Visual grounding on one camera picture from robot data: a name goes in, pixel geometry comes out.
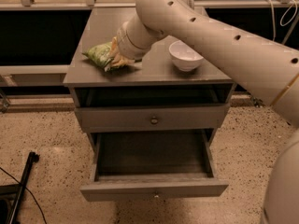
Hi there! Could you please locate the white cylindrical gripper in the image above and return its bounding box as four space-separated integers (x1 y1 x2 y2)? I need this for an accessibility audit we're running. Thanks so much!
108 27 146 69

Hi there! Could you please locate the green jalapeno chip bag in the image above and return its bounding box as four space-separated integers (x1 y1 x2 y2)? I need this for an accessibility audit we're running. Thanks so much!
83 42 124 72

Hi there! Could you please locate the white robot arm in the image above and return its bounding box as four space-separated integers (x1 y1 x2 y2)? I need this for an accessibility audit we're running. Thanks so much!
110 0 299 224

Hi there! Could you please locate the closed grey upper drawer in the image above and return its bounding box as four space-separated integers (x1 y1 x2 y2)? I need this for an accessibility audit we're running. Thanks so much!
75 105 229 133

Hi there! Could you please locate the grey wooden drawer cabinet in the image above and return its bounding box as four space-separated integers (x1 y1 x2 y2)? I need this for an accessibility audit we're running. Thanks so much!
64 6 237 203

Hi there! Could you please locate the open grey middle drawer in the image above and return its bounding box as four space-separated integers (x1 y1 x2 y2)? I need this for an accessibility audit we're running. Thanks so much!
80 130 228 202

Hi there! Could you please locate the white ceramic bowl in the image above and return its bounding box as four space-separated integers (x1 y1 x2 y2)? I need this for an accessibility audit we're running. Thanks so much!
169 40 204 72

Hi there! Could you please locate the black stand leg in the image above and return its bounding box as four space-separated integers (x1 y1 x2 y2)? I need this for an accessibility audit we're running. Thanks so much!
0 152 39 224

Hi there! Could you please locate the thin black floor cable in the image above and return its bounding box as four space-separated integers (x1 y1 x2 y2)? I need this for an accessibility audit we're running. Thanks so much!
0 166 48 224

